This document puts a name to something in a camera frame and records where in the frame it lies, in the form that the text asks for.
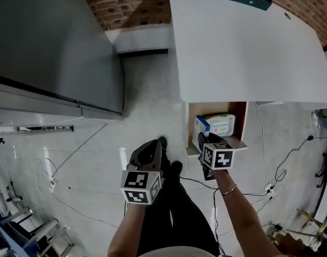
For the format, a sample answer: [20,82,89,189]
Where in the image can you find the blue white metal rack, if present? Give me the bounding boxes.
[0,167,74,257]

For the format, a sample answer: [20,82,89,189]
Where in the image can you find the person's black shoe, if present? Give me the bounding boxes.
[169,161,184,177]
[157,135,169,155]

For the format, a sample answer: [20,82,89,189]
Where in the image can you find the metal rail bar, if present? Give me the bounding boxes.
[17,125,75,133]

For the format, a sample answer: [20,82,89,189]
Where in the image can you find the thin metal bracelet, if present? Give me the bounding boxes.
[221,184,238,196]

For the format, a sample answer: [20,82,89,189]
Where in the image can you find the person's right forearm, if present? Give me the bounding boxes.
[213,169,283,257]

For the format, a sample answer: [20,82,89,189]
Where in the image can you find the black tripod stand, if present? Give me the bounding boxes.
[314,135,327,190]

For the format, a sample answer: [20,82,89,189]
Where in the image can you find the small blue white box item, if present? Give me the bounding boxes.
[192,115,211,150]

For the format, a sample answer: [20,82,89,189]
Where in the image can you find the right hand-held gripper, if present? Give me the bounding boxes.
[197,132,235,182]

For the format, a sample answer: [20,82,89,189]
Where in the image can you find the brass wooden stand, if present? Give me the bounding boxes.
[267,207,327,257]

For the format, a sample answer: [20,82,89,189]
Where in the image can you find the black floor cable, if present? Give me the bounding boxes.
[274,134,326,183]

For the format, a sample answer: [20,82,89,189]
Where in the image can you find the grey metal cabinet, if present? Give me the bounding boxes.
[0,0,126,122]

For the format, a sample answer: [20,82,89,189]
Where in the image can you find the white wet wipes packet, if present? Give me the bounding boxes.
[205,112,237,137]

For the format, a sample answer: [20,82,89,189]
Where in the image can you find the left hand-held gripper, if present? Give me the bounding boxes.
[121,139,164,206]

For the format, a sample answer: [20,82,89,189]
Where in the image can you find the white power strip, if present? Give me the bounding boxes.
[264,183,276,199]

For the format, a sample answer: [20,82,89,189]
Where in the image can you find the white hanging cable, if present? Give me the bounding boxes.
[255,102,269,184]

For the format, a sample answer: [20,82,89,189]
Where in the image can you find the wooden white drawer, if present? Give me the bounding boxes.
[185,101,249,159]

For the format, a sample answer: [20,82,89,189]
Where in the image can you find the person's left forearm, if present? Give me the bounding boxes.
[107,202,147,257]

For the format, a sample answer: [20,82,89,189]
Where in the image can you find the person's black trouser legs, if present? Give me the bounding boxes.
[136,148,220,257]

